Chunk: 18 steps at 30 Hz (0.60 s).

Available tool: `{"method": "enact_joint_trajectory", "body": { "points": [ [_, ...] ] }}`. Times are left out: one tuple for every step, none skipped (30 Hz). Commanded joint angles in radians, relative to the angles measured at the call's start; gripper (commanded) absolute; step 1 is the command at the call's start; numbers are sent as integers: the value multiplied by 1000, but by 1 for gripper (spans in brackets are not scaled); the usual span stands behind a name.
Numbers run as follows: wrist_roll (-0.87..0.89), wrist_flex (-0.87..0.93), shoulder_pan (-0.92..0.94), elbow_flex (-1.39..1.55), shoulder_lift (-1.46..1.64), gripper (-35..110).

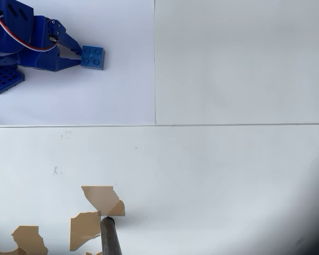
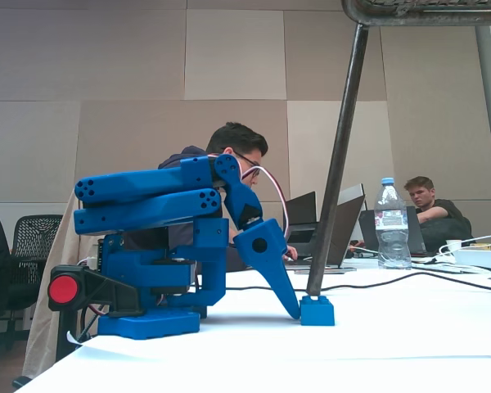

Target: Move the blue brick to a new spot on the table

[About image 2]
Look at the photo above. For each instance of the blue cube block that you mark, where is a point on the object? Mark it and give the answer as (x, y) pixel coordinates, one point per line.
(317, 313)

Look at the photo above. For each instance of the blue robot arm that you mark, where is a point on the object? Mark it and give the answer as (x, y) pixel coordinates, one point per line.
(147, 192)

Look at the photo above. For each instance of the hand of glasses person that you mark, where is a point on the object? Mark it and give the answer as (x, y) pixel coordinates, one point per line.
(292, 253)

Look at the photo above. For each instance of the silver laptop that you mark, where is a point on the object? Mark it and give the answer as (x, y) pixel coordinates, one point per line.
(350, 221)

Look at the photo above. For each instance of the person with glasses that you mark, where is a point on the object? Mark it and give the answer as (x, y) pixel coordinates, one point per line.
(237, 139)

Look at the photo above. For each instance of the clear plastic water bottle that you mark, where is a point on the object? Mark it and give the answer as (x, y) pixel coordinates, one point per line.
(393, 237)

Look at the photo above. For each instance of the dark grey laptop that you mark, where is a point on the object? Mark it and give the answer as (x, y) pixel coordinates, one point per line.
(417, 237)

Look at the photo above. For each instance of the black clamp with red knob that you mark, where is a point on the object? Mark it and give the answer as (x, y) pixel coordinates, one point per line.
(106, 286)

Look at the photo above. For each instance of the person in dark shirt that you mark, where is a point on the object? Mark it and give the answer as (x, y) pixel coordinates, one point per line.
(438, 210)

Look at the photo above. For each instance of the white cup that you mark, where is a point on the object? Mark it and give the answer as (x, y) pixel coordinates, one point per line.
(453, 245)

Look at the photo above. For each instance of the white box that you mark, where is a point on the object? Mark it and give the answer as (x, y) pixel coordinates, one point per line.
(483, 258)

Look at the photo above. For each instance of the yellow box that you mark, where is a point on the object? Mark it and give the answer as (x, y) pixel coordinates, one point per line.
(483, 246)

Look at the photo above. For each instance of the beige jacket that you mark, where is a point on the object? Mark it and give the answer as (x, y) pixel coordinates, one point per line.
(45, 286)

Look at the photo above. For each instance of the black mesh office chair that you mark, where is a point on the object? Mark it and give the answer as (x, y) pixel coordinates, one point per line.
(34, 237)

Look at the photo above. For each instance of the metal stand frame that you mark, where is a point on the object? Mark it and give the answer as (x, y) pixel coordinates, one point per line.
(413, 18)

